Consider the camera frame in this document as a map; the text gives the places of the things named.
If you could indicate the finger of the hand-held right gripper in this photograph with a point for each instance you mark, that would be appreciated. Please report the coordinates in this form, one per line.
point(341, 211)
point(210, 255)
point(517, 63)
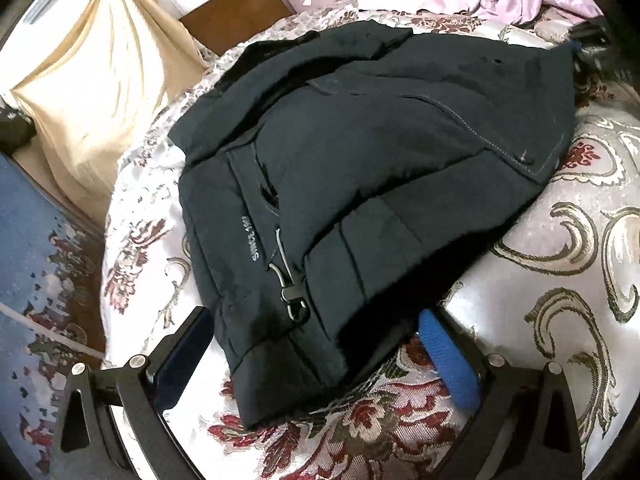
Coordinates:
point(576, 50)

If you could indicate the black jacket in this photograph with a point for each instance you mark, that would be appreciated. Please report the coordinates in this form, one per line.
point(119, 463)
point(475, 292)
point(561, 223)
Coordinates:
point(350, 185)

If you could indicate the wooden headboard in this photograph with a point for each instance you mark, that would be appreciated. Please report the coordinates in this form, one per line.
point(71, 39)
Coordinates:
point(235, 15)

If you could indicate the blue fabric wardrobe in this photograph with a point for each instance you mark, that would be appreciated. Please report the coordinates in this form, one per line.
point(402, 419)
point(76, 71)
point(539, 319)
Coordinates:
point(40, 285)

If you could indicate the floral satin bedspread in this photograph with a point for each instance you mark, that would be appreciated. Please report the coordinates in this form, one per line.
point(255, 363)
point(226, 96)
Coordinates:
point(550, 335)

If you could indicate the yellow hanging sheet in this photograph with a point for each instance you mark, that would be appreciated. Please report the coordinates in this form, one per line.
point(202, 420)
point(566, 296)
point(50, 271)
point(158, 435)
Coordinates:
point(100, 75)

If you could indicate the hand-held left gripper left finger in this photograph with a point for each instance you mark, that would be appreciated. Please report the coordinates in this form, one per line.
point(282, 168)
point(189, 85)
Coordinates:
point(182, 355)

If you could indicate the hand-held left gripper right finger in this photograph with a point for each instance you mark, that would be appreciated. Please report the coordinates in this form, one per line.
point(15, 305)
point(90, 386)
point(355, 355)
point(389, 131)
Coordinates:
point(450, 360)

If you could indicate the black tote bag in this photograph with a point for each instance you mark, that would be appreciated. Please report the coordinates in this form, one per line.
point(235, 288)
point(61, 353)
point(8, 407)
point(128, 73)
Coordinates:
point(15, 130)

